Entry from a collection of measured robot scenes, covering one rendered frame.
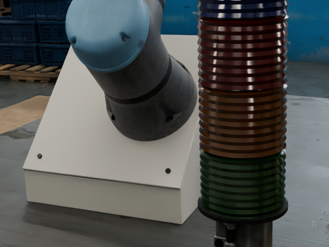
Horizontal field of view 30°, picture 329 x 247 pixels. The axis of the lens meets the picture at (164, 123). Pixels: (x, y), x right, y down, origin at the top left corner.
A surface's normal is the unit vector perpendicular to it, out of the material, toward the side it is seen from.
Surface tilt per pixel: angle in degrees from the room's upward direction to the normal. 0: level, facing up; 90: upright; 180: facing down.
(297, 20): 90
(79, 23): 52
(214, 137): 65
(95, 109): 44
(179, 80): 75
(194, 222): 0
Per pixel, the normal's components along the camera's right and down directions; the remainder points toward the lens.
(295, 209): -0.04, -0.96
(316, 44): -0.47, 0.26
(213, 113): -0.66, -0.20
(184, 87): 0.80, -0.11
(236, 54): -0.26, -0.15
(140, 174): -0.30, -0.50
